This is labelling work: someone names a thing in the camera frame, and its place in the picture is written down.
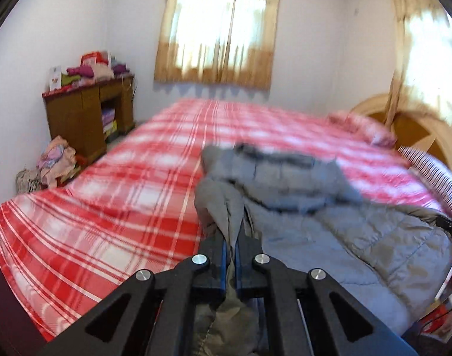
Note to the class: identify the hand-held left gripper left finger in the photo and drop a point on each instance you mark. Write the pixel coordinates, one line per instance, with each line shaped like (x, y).
(222, 267)

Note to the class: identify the white printed card box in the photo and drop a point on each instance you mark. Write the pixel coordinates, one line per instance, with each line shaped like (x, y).
(55, 78)

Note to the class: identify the patterned grey bag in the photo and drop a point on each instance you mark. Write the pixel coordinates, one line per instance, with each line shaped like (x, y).
(29, 181)

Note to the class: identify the stack of boxes under desk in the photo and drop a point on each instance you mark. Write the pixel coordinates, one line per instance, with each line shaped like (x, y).
(109, 120)

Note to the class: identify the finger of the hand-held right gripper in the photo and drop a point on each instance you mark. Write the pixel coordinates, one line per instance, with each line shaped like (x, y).
(450, 225)

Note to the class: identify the purple folded cloth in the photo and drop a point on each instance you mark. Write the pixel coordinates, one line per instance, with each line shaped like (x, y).
(119, 68)

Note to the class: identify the striped pillow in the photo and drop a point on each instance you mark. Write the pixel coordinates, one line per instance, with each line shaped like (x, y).
(437, 178)

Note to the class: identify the grey puffer jacket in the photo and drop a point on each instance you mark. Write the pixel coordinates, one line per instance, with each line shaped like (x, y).
(322, 237)

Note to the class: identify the wooden bed headboard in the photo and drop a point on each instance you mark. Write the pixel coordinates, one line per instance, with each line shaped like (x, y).
(414, 129)

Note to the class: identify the beige floral window curtain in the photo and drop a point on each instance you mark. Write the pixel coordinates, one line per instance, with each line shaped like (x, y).
(214, 63)

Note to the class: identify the red cardboard box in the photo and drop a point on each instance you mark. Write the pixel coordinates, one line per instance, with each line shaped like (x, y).
(94, 58)

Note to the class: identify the bed with red plaid cover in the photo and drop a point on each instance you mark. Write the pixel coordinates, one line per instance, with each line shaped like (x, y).
(118, 211)

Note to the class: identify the red packet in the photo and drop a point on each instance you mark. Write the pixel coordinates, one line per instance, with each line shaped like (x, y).
(440, 315)

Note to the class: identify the pink floral pillow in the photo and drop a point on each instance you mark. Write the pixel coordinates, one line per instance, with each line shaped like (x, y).
(363, 126)

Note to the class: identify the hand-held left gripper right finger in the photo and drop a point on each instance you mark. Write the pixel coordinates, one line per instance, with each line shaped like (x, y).
(237, 267)

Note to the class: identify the pile of pastel clothes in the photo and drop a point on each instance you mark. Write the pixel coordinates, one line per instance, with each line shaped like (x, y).
(57, 159)

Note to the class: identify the beige sheer side curtain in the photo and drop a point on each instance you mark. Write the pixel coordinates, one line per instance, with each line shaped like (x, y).
(414, 44)

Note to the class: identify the light pink folded cloth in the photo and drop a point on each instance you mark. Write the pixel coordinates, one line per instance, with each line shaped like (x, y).
(101, 71)

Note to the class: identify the green folded cloth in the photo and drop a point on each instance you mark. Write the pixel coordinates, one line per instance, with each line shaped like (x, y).
(71, 79)

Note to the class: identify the brown wooden desk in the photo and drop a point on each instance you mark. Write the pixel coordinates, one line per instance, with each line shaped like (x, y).
(74, 118)

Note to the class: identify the magenta folded clothes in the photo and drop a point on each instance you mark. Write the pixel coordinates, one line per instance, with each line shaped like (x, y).
(79, 70)

